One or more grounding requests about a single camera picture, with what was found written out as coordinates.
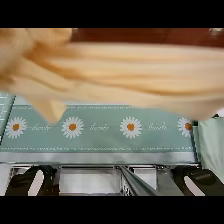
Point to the pale yellow garment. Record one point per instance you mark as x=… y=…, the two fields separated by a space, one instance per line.
x=120 y=73

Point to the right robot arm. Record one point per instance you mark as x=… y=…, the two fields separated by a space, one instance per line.
x=203 y=180

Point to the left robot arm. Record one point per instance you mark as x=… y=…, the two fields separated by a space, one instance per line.
x=23 y=181

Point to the pale green garment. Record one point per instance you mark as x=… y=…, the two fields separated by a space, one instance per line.
x=211 y=146

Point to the silver frame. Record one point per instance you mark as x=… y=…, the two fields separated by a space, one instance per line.
x=137 y=186

